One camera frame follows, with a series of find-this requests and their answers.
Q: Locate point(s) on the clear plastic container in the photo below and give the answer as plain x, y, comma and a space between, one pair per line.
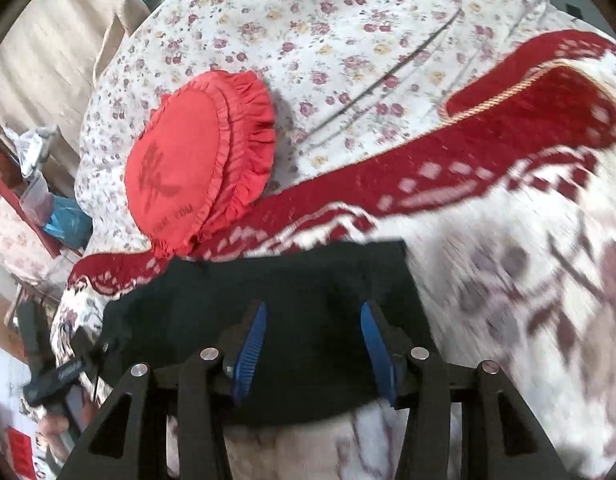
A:
36, 197

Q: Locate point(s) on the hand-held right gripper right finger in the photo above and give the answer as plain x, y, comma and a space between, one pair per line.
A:
377, 355

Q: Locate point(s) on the white floral bed quilt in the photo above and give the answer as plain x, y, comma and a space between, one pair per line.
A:
338, 50

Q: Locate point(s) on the person's left hand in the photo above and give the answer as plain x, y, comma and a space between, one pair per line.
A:
55, 427

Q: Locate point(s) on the red heart-shaped frilled pillow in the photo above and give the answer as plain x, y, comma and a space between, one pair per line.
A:
187, 160

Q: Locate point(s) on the blue plastic bag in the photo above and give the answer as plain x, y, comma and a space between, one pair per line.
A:
67, 220

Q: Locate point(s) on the beige curtain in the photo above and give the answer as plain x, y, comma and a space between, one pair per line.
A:
47, 50

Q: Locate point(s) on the red and white patterned blanket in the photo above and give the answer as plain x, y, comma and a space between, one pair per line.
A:
513, 220

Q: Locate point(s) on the black pants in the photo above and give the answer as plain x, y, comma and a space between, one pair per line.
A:
298, 285

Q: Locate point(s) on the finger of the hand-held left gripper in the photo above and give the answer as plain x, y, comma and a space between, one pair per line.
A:
98, 370

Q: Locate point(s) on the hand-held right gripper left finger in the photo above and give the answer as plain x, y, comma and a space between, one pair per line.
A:
249, 355

